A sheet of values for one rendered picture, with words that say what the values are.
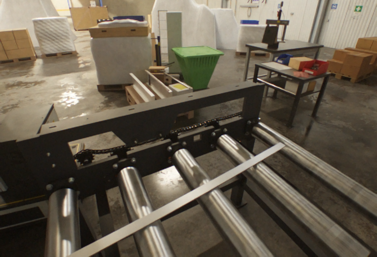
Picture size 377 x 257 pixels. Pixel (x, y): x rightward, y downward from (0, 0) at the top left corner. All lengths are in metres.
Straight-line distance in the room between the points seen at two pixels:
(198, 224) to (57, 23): 8.20
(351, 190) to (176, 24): 4.13
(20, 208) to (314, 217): 1.95
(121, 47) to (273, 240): 3.81
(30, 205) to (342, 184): 2.07
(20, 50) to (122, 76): 5.22
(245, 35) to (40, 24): 7.19
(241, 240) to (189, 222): 1.11
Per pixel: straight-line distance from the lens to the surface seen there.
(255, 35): 7.58
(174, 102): 1.00
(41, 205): 2.02
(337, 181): 1.17
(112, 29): 4.26
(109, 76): 4.45
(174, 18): 4.57
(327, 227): 0.94
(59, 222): 0.93
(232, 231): 0.82
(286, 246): 1.93
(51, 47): 8.99
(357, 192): 1.16
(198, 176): 0.95
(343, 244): 0.94
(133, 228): 0.81
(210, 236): 1.82
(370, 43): 7.66
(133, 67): 4.29
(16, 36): 8.91
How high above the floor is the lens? 1.60
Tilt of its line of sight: 30 degrees down
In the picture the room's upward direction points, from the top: straight up
